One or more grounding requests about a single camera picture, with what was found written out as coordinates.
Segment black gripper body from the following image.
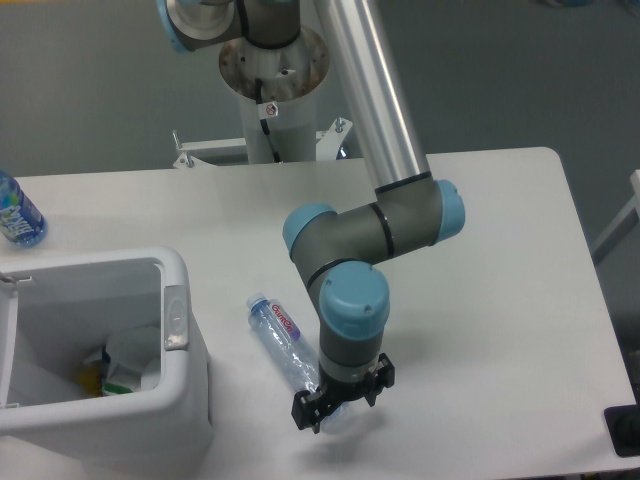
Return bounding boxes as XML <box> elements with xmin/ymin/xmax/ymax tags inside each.
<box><xmin>317</xmin><ymin>368</ymin><xmax>373</xmax><ymax>413</ymax></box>

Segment black clamp at table edge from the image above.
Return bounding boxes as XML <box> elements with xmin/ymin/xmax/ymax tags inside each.
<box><xmin>604</xmin><ymin>404</ymin><xmax>639</xmax><ymax>458</ymax></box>

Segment trash inside the can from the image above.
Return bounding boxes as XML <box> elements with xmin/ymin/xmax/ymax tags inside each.
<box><xmin>76</xmin><ymin>348</ymin><xmax>110</xmax><ymax>397</ymax></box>

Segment clear plastic water bottle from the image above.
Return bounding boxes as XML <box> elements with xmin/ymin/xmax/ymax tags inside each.
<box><xmin>246</xmin><ymin>293</ymin><xmax>357</xmax><ymax>434</ymax></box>

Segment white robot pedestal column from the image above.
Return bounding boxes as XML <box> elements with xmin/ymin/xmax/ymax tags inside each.
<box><xmin>219</xmin><ymin>26</ymin><xmax>330</xmax><ymax>164</ymax></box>

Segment white metal base frame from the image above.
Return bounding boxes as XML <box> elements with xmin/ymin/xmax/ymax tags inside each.
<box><xmin>172</xmin><ymin>117</ymin><xmax>354</xmax><ymax>168</ymax></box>

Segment blue labelled drink bottle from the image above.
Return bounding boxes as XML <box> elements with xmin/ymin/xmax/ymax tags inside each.
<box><xmin>1</xmin><ymin>171</ymin><xmax>48</xmax><ymax>248</ymax></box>

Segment white paper carton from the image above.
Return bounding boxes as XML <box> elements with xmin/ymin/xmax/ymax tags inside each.
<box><xmin>102</xmin><ymin>326</ymin><xmax>161</xmax><ymax>396</ymax></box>

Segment white plastic trash can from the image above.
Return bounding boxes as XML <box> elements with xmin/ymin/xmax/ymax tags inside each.
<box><xmin>1</xmin><ymin>247</ymin><xmax>212</xmax><ymax>463</ymax></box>

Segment black cable on pedestal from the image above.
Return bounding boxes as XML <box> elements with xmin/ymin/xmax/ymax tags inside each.
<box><xmin>254</xmin><ymin>77</ymin><xmax>282</xmax><ymax>164</ymax></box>

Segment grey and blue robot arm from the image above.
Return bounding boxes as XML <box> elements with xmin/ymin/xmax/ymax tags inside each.
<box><xmin>156</xmin><ymin>1</ymin><xmax>465</xmax><ymax>431</ymax></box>

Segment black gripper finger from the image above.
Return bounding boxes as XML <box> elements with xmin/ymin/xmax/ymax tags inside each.
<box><xmin>291</xmin><ymin>390</ymin><xmax>329</xmax><ymax>433</ymax></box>
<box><xmin>363</xmin><ymin>353</ymin><xmax>395</xmax><ymax>406</ymax></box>

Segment white frame at right edge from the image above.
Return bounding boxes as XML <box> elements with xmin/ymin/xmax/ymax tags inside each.
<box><xmin>591</xmin><ymin>169</ymin><xmax>639</xmax><ymax>265</ymax></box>

